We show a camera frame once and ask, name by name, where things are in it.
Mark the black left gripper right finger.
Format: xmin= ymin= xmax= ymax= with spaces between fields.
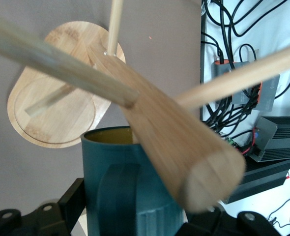
xmin=176 ymin=207 xmax=290 ymax=236

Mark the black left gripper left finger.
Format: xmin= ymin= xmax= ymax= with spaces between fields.
xmin=0 ymin=177 xmax=87 ymax=236

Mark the teal ribbed cup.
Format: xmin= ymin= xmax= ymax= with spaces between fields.
xmin=80 ymin=125 xmax=193 ymax=236

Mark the black finned power supply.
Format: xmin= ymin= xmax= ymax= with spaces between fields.
xmin=248 ymin=116 xmax=290 ymax=163
xmin=221 ymin=157 xmax=290 ymax=205

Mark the wooden mug tree stand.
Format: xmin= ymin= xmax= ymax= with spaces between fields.
xmin=0 ymin=0 xmax=290 ymax=212

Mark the grey hub with orange trim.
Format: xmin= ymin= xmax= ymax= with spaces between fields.
xmin=210 ymin=48 xmax=282 ymax=112

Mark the brown table cover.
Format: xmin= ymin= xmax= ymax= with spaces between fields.
xmin=0 ymin=0 xmax=202 ymax=236

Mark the thin black cable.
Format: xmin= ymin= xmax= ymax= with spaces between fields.
xmin=266 ymin=194 xmax=290 ymax=231

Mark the black hub cable bundle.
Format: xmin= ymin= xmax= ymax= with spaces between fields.
xmin=201 ymin=83 xmax=261 ymax=131

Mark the black plug cable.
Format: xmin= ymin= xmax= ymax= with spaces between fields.
xmin=215 ymin=0 xmax=234 ymax=65

